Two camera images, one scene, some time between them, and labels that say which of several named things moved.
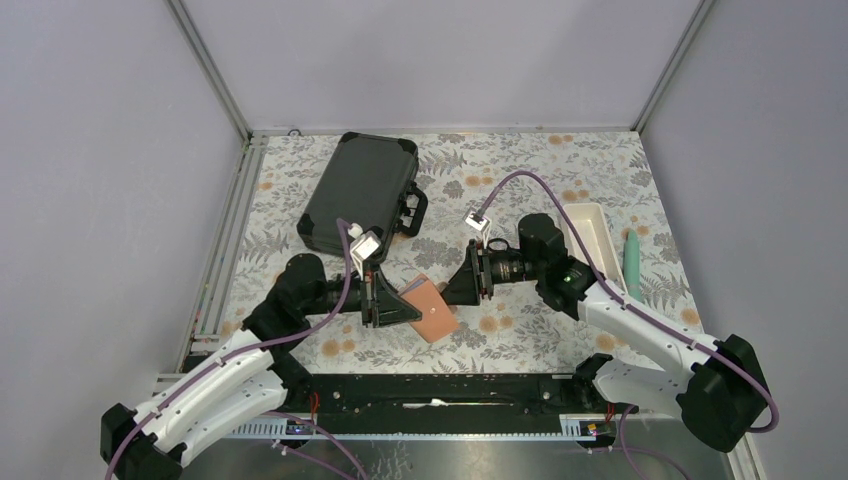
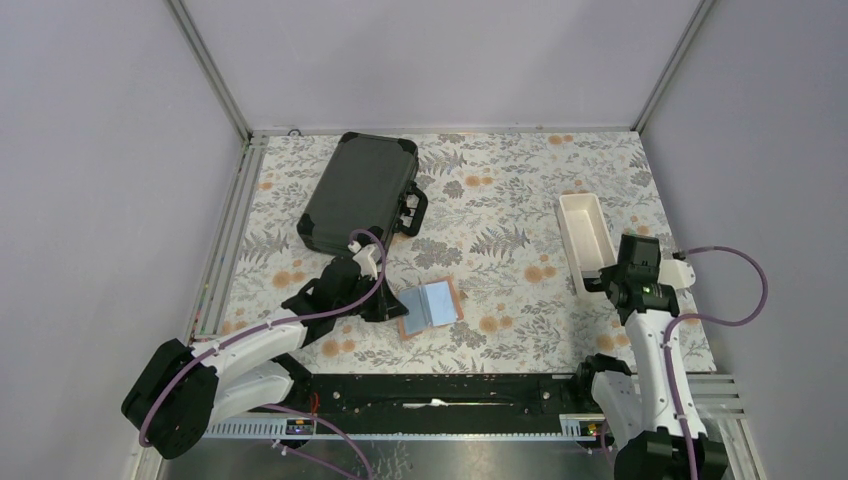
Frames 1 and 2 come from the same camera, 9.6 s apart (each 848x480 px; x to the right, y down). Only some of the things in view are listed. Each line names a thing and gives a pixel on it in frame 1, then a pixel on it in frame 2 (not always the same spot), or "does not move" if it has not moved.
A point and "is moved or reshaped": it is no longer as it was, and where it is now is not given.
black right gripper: x=474 y=278 → x=607 y=275
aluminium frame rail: x=207 y=328 does not move
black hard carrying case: x=369 y=182 does not move
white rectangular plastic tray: x=601 y=238 is moved or reshaped
